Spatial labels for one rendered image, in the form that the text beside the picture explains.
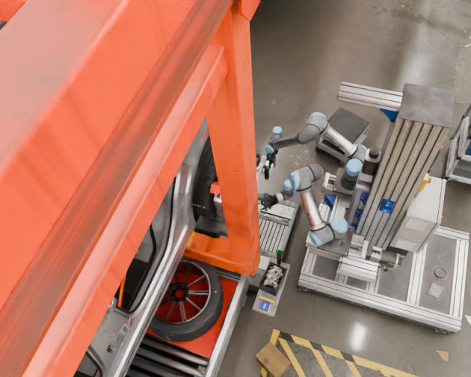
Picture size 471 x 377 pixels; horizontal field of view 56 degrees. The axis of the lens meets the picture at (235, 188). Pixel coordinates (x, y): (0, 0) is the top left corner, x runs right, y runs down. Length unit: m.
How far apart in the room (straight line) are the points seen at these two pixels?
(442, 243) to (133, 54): 3.84
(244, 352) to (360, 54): 3.66
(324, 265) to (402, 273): 0.63
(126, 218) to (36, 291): 0.39
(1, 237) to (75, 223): 0.56
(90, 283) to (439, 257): 3.33
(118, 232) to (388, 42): 5.09
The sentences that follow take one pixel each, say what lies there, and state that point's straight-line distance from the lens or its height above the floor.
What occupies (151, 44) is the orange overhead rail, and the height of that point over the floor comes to 3.44.
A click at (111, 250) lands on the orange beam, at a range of 1.20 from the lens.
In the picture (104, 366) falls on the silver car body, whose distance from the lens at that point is 2.85.
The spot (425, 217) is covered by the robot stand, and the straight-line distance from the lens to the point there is 3.03.
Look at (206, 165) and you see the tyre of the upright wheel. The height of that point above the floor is 1.16.
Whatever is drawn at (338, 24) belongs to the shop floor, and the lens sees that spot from 6.11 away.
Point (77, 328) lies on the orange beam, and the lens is 1.16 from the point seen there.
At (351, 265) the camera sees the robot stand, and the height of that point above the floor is 0.74.
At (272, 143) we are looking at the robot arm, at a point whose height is 1.01.
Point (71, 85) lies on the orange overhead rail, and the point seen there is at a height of 3.50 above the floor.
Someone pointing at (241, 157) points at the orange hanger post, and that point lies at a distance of 2.06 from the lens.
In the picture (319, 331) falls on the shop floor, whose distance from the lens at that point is 3.90.
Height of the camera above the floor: 3.77
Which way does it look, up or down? 58 degrees down
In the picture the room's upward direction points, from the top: 7 degrees counter-clockwise
